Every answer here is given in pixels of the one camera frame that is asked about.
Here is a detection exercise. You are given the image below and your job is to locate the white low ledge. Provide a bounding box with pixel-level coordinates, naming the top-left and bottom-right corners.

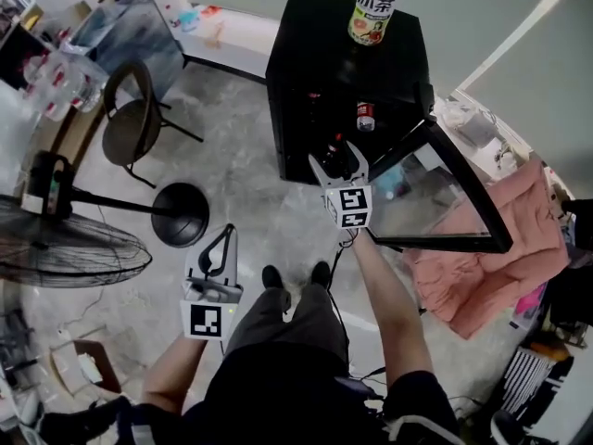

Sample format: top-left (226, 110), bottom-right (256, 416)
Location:
top-left (169, 2), bottom-right (279, 83)

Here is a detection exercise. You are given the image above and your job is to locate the pack of clear water bottles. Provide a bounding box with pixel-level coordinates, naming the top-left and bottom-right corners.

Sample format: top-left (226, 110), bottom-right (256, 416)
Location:
top-left (21, 49), bottom-right (110, 123)

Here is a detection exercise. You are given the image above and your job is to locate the person's right leg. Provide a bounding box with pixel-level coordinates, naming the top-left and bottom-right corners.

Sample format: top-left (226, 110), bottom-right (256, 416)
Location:
top-left (282, 283), bottom-right (351, 365)

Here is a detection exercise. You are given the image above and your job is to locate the person's right forearm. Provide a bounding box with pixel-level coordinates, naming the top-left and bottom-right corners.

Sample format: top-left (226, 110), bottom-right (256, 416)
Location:
top-left (351, 228), bottom-right (435, 388)

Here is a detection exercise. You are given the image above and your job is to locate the person's right black shoe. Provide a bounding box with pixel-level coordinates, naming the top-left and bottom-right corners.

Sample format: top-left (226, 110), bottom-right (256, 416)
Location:
top-left (309, 261), bottom-right (332, 290)

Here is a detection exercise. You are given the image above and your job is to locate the person's black shoe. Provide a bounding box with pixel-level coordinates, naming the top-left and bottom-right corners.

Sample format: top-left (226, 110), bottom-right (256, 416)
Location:
top-left (309, 261), bottom-right (332, 290)
top-left (261, 265), bottom-right (284, 290)

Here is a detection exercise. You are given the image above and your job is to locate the clear water bottle red label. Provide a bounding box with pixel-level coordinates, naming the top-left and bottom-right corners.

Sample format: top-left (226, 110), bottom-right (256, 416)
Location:
top-left (355, 101), bottom-right (376, 133)

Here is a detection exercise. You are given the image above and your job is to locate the yellow label tea bottle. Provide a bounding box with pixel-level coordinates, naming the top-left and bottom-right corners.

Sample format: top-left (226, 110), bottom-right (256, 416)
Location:
top-left (347, 0), bottom-right (402, 47)

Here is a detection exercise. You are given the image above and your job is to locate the clear plastic bag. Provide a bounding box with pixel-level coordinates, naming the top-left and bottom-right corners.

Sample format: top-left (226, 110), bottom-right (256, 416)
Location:
top-left (439, 99), bottom-right (499, 150)

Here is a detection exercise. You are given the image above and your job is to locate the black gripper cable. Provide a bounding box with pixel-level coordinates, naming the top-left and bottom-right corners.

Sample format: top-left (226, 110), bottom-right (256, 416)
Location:
top-left (326, 229), bottom-right (360, 375)

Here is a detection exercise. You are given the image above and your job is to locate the black white striped cloth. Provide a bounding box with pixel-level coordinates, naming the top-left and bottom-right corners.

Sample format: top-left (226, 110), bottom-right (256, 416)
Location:
top-left (499, 345), bottom-right (575, 430)

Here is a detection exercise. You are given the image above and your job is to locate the black round seat chair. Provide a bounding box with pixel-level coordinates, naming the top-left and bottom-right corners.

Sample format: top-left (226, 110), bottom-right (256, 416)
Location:
top-left (100, 59), bottom-right (205, 189)

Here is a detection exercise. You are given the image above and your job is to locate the person's leg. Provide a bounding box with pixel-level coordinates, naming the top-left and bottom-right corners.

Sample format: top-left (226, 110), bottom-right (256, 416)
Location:
top-left (282, 283), bottom-right (351, 365)
top-left (224, 285), bottom-right (293, 357)

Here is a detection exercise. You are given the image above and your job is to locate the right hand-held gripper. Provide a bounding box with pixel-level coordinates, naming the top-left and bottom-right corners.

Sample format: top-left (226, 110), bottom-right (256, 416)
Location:
top-left (308, 140), bottom-right (374, 230)

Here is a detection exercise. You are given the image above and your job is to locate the pink cushioned chair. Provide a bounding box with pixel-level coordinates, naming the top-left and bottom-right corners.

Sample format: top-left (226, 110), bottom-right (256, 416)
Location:
top-left (400, 158), bottom-right (571, 340)

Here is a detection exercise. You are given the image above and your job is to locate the brown wooden stool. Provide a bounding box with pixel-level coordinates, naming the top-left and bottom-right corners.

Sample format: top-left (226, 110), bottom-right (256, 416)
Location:
top-left (48, 338), bottom-right (122, 396)

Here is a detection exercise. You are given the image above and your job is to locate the person's left leg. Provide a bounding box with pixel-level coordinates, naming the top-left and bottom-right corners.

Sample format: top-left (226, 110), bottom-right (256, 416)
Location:
top-left (224, 285), bottom-right (293, 357)

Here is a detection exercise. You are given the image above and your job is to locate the black mini fridge cabinet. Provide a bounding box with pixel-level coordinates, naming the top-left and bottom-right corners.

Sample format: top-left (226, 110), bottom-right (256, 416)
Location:
top-left (265, 0), bottom-right (436, 187)

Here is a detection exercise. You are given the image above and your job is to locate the clear plastic toy bin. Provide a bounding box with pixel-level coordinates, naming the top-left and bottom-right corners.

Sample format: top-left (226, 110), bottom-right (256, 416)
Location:
top-left (511, 283), bottom-right (552, 331)

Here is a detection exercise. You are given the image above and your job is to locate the brown wooden bench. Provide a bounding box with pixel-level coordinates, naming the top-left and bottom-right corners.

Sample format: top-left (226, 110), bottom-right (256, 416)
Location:
top-left (45, 104), bottom-right (106, 175)

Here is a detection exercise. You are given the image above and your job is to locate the black pedestal fan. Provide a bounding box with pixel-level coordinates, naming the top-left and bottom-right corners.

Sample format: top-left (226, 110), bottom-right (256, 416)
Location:
top-left (0, 149), bottom-right (210, 290)

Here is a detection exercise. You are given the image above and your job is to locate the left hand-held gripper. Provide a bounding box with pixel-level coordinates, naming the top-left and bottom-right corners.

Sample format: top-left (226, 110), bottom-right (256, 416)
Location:
top-left (179, 223), bottom-right (246, 341)

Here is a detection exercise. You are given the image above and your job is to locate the glass fridge door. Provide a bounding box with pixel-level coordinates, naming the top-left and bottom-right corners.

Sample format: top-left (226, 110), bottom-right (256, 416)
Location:
top-left (365, 118), bottom-right (514, 255)

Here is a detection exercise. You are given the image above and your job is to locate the person's left forearm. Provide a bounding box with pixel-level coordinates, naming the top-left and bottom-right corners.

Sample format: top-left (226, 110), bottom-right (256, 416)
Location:
top-left (141, 336), bottom-right (208, 412)

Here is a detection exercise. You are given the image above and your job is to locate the person's left black shoe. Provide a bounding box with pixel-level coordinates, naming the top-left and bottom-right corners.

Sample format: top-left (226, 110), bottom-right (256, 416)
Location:
top-left (261, 265), bottom-right (284, 290)

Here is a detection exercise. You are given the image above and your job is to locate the person's dark navy shirt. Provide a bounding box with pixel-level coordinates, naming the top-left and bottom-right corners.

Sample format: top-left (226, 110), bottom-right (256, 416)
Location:
top-left (129, 343), bottom-right (464, 445)

